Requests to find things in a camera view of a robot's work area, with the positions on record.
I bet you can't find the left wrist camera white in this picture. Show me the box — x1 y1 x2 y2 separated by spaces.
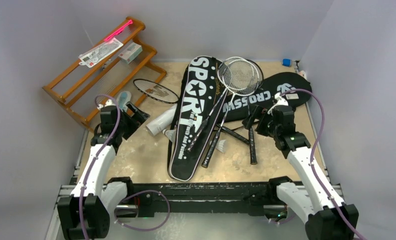
97 99 116 110

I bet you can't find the small teal white box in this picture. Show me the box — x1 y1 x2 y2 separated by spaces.
118 42 142 64

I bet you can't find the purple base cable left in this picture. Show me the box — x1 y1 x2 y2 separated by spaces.
114 189 171 232

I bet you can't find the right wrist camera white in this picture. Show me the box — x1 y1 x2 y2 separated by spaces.
267 92 289 115

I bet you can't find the blue white small object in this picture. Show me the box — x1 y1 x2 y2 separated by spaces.
281 58 299 68

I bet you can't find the black CROSSWAY racket bag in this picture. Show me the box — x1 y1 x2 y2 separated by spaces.
218 72 312 123

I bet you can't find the right white shuttlecock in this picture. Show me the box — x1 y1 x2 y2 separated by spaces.
216 139 227 153

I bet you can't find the black racket near rack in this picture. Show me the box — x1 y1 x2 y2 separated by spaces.
133 78 179 104

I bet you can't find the white badminton racket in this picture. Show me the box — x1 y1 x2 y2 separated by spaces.
217 56 260 100
201 58 261 168

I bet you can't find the flat packaged item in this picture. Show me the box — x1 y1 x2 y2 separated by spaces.
78 38 124 68

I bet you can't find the left white shuttlecock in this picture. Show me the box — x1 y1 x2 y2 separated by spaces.
162 129 177 143

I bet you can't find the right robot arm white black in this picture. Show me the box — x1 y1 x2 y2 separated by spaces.
242 105 359 240

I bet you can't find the black racket at back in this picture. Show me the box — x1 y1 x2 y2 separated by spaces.
221 60 263 165

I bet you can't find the black SPORT racket bag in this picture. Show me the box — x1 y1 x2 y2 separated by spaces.
168 55 227 182

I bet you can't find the white shuttlecock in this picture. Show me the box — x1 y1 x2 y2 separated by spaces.
162 129 177 143
216 139 227 153

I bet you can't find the wooden rack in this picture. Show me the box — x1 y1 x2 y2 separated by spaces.
43 16 167 131

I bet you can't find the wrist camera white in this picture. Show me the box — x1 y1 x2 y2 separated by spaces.
97 99 116 110
267 92 289 115

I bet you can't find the white shuttlecock tube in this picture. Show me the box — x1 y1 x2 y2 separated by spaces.
146 104 177 136

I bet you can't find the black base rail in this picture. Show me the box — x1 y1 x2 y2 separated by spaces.
120 176 292 218

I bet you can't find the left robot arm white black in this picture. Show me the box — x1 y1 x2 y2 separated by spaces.
57 100 149 240

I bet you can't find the light blue blister pack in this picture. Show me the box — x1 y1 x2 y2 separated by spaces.
116 91 132 112

